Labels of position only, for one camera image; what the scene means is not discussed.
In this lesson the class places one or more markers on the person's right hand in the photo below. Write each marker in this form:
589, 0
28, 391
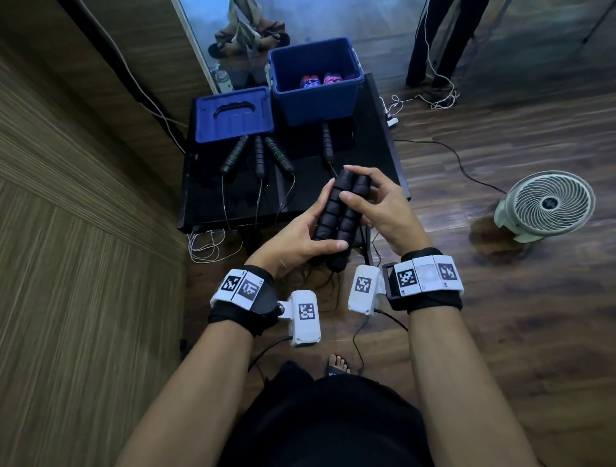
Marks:
394, 216

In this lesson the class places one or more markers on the person's left hand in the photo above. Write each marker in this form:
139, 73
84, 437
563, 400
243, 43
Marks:
293, 245

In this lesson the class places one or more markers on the blue plastic bin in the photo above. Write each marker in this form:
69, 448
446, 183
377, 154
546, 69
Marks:
317, 106

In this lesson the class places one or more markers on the person's right forearm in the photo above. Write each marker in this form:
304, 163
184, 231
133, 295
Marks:
462, 394

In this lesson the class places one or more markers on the person's left forearm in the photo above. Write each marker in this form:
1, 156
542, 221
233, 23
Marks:
192, 404

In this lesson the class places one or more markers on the person's right foot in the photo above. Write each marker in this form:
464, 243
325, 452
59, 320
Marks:
338, 364

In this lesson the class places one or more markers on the blue bin lid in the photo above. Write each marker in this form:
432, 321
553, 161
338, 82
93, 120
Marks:
212, 127

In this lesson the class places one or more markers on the person's black clothing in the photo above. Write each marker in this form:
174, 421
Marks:
327, 423

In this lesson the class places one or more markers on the black wristband with marker tags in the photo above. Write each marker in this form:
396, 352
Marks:
243, 300
426, 284

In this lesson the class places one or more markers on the black glossy low table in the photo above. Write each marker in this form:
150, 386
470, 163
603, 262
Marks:
202, 202

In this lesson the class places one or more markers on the white floor fan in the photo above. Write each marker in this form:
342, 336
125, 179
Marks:
548, 204

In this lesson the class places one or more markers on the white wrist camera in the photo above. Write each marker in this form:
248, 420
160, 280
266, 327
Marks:
305, 317
363, 288

